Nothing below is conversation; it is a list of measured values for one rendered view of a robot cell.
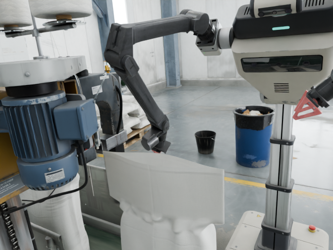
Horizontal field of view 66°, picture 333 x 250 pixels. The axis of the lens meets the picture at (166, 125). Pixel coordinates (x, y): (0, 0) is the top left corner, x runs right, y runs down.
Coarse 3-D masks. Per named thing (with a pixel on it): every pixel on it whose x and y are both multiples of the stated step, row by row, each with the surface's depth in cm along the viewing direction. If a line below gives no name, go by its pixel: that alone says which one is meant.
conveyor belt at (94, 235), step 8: (88, 232) 157; (96, 232) 156; (104, 232) 156; (96, 240) 150; (104, 240) 149; (112, 240) 149; (120, 240) 148; (96, 248) 143; (104, 248) 143; (112, 248) 143; (120, 248) 142
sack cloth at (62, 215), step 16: (32, 192) 127; (48, 192) 121; (32, 208) 130; (48, 208) 124; (64, 208) 126; (80, 208) 137; (48, 224) 127; (64, 224) 128; (80, 224) 138; (64, 240) 130; (80, 240) 136
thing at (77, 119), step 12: (60, 108) 62; (72, 108) 62; (84, 108) 64; (60, 120) 63; (72, 120) 63; (84, 120) 64; (96, 120) 72; (60, 132) 64; (72, 132) 64; (84, 132) 63
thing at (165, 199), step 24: (120, 168) 98; (144, 168) 88; (168, 168) 85; (192, 168) 83; (216, 168) 81; (120, 192) 103; (144, 192) 92; (168, 192) 87; (192, 192) 85; (216, 192) 83; (144, 216) 95; (168, 216) 90; (192, 216) 88; (216, 216) 86; (144, 240) 98; (168, 240) 92; (192, 240) 89
